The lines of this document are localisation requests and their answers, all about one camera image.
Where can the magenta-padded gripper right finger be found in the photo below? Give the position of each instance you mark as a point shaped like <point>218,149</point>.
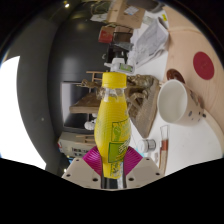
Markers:
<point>143,171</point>

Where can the dark wall screen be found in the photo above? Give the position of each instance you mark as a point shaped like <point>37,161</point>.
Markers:
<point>76,116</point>

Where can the red box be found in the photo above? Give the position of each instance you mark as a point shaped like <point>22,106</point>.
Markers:
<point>106,35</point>

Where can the round ceiling spotlight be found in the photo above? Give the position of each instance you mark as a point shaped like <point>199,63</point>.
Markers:
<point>67,5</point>

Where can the wooden easel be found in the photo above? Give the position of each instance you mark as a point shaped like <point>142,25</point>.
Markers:
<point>94,75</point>

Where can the flat round red coaster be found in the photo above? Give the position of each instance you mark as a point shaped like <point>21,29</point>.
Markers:
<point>203,65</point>

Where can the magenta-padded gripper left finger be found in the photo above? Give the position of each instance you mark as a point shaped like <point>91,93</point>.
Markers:
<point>81,171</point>

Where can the black side table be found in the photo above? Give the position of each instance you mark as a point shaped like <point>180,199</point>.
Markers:
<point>116,52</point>

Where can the white spray bottle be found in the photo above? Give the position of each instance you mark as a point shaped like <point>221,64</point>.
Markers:
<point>121,66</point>

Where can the beige cabinet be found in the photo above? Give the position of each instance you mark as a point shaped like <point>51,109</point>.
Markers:
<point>73,145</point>

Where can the small yellow tag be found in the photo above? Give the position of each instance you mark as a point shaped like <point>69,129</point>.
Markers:
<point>164,17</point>

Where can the small white jar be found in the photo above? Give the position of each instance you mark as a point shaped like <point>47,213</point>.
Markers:
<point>146,145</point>

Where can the white plaster bust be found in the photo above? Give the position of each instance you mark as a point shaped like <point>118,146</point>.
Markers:
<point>90,125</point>

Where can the yellow drink bottle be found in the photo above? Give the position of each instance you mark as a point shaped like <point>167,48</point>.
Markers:
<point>112,133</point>

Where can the cardboard box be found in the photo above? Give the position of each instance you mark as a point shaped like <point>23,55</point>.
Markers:
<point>125,13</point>

